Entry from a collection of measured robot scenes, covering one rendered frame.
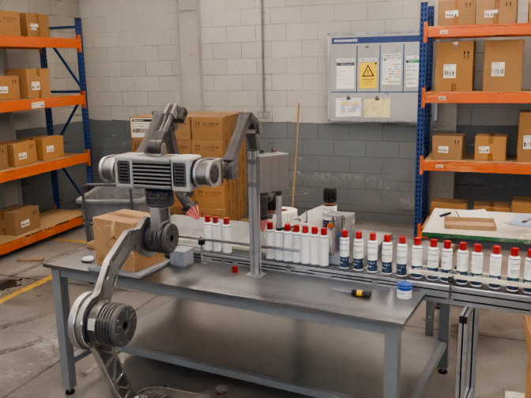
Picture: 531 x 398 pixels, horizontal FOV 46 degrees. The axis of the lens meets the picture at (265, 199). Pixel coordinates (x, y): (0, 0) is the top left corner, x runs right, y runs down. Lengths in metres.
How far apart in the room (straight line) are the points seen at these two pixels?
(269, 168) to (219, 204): 3.70
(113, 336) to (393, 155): 5.55
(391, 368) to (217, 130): 4.31
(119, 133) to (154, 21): 1.63
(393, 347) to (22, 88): 5.45
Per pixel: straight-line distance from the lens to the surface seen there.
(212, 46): 8.35
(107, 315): 2.68
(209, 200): 6.92
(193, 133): 6.86
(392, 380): 2.97
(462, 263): 3.13
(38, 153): 7.58
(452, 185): 7.63
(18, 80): 7.32
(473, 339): 3.44
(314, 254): 3.35
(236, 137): 3.14
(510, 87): 6.77
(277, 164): 3.24
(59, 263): 3.84
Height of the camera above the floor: 1.93
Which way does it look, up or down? 12 degrees down
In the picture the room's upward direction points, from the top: 1 degrees counter-clockwise
